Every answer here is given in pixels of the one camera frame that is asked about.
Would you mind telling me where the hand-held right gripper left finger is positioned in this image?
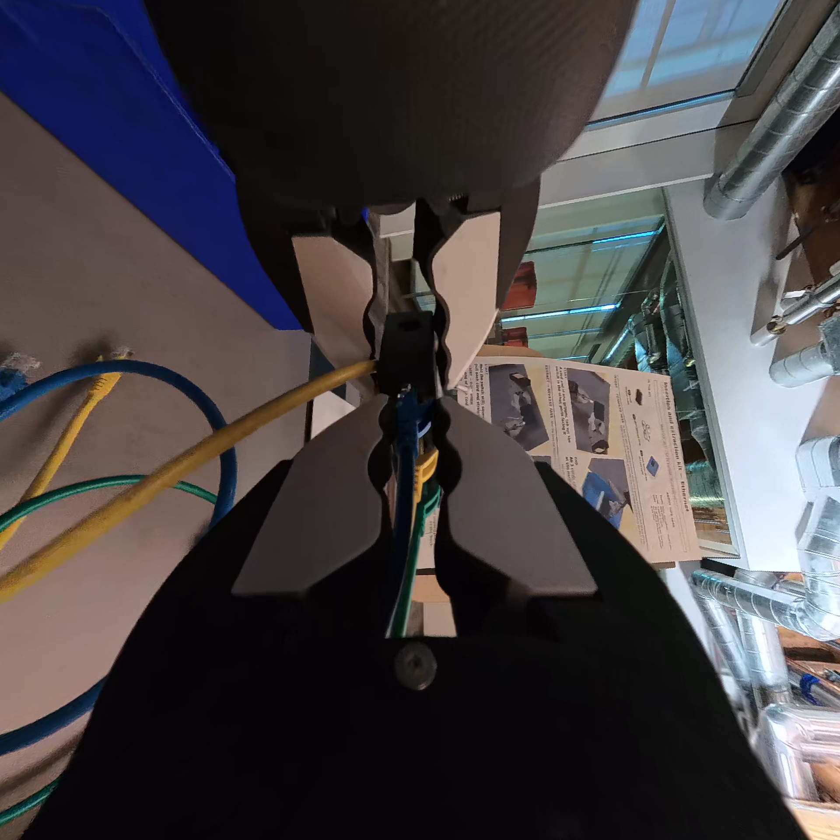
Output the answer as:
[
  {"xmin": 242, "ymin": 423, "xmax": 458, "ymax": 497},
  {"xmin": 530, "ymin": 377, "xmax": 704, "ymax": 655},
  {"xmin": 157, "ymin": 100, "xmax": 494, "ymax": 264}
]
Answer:
[{"xmin": 230, "ymin": 394, "xmax": 397, "ymax": 636}]

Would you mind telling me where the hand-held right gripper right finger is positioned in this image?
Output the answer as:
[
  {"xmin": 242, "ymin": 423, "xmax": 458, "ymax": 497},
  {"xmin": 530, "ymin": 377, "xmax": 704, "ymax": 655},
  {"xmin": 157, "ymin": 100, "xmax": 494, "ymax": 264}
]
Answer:
[{"xmin": 433, "ymin": 395, "xmax": 599, "ymax": 636}]

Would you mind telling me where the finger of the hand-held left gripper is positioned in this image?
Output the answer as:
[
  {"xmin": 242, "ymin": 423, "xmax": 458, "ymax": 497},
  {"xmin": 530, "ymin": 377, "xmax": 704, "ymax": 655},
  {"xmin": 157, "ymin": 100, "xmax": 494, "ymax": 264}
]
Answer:
[
  {"xmin": 290, "ymin": 231, "xmax": 383, "ymax": 370},
  {"xmin": 412, "ymin": 197, "xmax": 506, "ymax": 396}
]

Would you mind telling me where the blue ethernet cable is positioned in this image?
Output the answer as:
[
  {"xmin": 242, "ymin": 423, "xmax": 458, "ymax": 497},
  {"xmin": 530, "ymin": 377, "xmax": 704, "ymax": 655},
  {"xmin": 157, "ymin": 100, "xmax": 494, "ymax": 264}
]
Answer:
[{"xmin": 0, "ymin": 353, "xmax": 434, "ymax": 757}]

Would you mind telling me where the black ethernet switch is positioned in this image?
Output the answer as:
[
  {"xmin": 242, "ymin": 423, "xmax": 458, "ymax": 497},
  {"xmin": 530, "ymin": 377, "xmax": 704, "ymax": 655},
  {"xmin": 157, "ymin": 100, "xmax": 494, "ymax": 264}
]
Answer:
[{"xmin": 375, "ymin": 311, "xmax": 439, "ymax": 401}]

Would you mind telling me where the yellow ethernet cable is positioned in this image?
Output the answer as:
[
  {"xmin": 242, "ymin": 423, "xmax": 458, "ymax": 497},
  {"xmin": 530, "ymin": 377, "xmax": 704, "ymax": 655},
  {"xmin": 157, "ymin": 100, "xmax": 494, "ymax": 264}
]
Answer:
[{"xmin": 0, "ymin": 351, "xmax": 441, "ymax": 601}]

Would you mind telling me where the green ethernet cable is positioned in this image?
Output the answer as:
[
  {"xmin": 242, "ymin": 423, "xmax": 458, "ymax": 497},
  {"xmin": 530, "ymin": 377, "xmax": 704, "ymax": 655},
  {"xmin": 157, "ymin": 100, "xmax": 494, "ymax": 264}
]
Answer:
[{"xmin": 0, "ymin": 476, "xmax": 442, "ymax": 829}]

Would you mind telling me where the blue plastic bin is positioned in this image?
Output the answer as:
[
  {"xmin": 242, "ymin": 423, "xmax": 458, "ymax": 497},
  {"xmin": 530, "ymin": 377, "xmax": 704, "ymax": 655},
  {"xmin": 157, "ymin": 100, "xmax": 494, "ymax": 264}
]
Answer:
[{"xmin": 0, "ymin": 0, "xmax": 304, "ymax": 332}]

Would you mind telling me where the red storage box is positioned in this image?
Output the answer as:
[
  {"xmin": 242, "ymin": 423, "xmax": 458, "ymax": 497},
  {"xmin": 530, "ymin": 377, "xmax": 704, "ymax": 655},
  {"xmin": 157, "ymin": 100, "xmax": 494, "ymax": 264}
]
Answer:
[{"xmin": 500, "ymin": 261, "xmax": 539, "ymax": 347}]

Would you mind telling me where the printed instruction poster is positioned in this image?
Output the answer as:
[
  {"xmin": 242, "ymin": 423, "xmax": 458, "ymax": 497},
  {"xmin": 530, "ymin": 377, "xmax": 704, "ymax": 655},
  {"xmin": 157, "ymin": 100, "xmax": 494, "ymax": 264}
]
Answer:
[{"xmin": 459, "ymin": 357, "xmax": 701, "ymax": 568}]

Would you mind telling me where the silver pipe cluster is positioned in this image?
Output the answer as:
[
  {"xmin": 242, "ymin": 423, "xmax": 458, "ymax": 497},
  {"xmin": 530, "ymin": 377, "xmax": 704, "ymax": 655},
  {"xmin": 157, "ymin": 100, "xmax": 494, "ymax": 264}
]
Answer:
[{"xmin": 689, "ymin": 262, "xmax": 840, "ymax": 803}]

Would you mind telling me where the large window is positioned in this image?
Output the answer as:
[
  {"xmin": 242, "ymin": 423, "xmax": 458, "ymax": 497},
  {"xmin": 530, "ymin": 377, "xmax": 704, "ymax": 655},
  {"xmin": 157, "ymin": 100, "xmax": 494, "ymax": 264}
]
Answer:
[{"xmin": 587, "ymin": 0, "xmax": 788, "ymax": 127}]

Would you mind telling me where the silver round air duct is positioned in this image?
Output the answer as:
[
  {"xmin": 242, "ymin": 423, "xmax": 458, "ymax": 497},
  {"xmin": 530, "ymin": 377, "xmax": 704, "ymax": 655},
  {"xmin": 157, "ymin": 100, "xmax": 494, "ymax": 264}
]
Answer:
[{"xmin": 703, "ymin": 0, "xmax": 840, "ymax": 222}]

